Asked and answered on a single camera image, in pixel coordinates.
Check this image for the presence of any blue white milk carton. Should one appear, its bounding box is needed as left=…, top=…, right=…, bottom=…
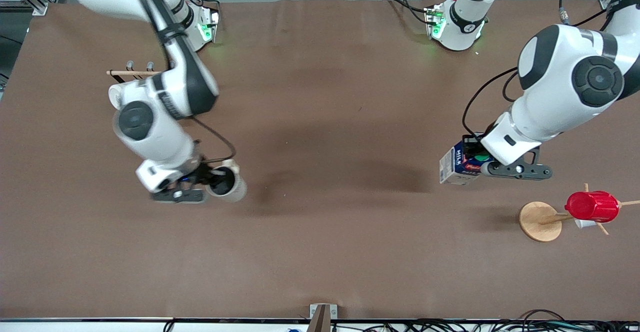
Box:
left=439, top=141, right=495, bottom=186

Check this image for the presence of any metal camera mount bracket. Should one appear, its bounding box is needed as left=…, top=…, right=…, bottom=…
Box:
left=306, top=303, right=338, bottom=332

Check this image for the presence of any brown table cover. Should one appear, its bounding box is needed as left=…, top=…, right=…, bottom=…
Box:
left=0, top=0, right=640, bottom=321

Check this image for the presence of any red ribbed cup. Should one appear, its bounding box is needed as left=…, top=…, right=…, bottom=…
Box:
left=565, top=191, right=621, bottom=223

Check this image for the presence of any black left base cable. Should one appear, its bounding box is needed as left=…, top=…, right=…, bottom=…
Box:
left=383, top=0, right=437, bottom=26

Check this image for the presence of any white mug with print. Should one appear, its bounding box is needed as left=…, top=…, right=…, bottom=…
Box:
left=108, top=82, right=151, bottom=111

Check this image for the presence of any black wire mug rack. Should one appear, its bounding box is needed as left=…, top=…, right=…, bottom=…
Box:
left=106, top=61, right=175, bottom=84

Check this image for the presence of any grey ceramic mug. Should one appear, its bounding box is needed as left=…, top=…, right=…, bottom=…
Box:
left=205, top=159, right=248, bottom=203

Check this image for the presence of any wooden mug tree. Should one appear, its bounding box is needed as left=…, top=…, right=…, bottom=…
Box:
left=519, top=183, right=640, bottom=243

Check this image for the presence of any black floor cable bundle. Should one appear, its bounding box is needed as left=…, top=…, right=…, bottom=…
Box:
left=330, top=309, right=640, bottom=332

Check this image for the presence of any black left arm loop cable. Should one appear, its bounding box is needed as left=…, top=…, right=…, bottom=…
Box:
left=539, top=0, right=618, bottom=32

